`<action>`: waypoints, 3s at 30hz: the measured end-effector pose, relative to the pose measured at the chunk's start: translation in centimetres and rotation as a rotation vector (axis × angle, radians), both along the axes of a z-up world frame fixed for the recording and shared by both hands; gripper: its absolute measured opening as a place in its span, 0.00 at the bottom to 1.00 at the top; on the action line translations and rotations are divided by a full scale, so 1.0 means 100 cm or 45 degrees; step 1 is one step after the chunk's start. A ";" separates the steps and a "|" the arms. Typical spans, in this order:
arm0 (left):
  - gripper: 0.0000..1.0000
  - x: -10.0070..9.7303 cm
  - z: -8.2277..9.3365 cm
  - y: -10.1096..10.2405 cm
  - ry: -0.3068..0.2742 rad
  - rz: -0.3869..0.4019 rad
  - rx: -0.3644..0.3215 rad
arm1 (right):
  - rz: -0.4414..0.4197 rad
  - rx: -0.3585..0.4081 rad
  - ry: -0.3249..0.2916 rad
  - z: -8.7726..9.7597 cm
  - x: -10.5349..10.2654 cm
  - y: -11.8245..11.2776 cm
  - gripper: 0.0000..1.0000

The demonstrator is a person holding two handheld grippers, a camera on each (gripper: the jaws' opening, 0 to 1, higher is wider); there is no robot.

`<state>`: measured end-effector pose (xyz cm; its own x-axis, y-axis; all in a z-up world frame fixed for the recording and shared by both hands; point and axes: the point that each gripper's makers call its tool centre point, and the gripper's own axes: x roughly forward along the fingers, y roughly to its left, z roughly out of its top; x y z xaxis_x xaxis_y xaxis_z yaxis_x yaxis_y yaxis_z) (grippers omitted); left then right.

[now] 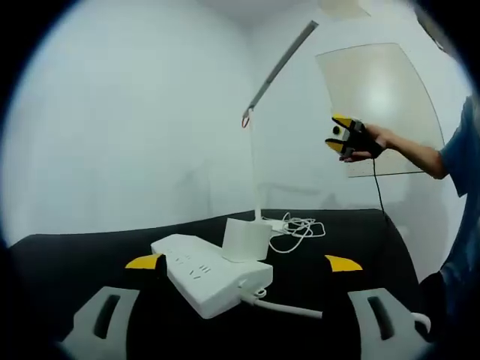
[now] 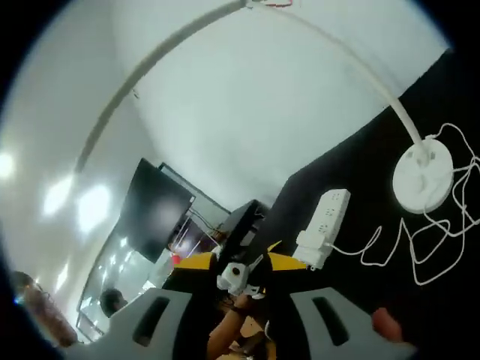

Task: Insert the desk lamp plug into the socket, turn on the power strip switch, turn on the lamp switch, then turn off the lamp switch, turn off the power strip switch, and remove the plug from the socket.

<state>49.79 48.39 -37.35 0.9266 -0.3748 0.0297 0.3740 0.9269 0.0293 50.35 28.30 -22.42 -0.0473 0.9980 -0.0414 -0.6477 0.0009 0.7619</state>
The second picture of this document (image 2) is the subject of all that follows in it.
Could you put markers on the white desk lamp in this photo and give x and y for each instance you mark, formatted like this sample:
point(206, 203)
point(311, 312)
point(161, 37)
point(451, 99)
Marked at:
point(422, 180)

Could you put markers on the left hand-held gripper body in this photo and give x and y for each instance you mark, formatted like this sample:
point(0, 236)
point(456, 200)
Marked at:
point(236, 277)

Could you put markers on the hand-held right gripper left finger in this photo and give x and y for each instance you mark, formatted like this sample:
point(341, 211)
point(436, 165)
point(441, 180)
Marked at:
point(150, 330)

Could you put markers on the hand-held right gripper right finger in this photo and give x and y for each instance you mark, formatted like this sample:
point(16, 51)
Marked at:
point(307, 330)

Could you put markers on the red object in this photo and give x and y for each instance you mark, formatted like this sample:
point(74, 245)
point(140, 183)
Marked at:
point(175, 259)

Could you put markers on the person's right hand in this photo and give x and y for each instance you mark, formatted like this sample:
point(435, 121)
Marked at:
point(388, 324)

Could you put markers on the white desk lamp plug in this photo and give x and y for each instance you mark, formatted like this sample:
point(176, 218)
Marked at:
point(311, 249)

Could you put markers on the black furniture piece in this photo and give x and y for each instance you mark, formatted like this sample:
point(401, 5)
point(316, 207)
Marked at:
point(240, 225)

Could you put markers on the black wall screen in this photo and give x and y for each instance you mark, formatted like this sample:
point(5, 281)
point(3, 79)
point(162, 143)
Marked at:
point(135, 225)

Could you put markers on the white power strip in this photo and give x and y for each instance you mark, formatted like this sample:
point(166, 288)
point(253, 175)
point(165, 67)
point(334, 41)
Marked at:
point(332, 210)

